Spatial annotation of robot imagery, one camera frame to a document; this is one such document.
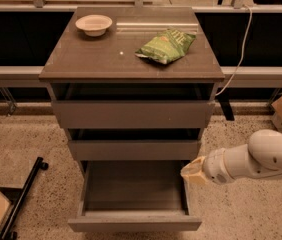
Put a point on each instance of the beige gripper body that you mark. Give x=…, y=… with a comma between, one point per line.
x=215, y=168

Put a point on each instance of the grey bottom drawer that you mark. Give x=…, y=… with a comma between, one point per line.
x=133, y=196

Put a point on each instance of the grey drawer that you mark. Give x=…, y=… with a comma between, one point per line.
x=132, y=106
x=133, y=196
x=135, y=144

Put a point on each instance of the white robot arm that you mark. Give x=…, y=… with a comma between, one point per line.
x=260, y=158

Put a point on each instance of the grey drawer cabinet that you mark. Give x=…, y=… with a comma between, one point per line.
x=110, y=58

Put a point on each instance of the grey middle drawer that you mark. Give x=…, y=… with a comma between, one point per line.
x=135, y=144

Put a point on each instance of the grey top drawer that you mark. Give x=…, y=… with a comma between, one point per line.
x=132, y=106

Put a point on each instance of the green chip bag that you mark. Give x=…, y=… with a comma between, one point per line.
x=167, y=46

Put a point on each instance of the white paper bowl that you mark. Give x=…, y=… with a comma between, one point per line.
x=94, y=25

